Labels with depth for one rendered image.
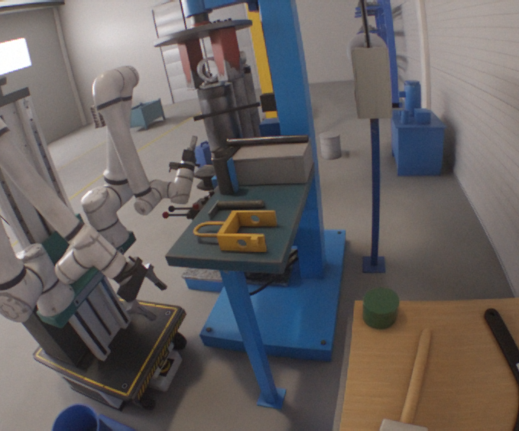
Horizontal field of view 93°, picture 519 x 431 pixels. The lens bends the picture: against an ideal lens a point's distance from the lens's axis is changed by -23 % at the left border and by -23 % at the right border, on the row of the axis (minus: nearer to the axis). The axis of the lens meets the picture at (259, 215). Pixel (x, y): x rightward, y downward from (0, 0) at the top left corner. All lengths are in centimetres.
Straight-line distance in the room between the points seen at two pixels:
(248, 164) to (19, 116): 110
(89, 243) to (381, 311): 83
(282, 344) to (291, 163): 106
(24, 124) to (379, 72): 179
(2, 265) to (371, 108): 186
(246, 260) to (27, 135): 115
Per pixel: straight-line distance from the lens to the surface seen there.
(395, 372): 83
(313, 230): 200
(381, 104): 185
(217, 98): 183
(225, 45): 170
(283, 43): 167
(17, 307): 122
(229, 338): 200
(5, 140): 116
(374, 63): 182
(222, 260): 100
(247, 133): 330
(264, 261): 95
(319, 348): 186
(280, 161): 135
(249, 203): 122
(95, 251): 98
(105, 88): 137
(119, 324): 206
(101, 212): 159
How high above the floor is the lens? 165
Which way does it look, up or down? 30 degrees down
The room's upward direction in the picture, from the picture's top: 11 degrees counter-clockwise
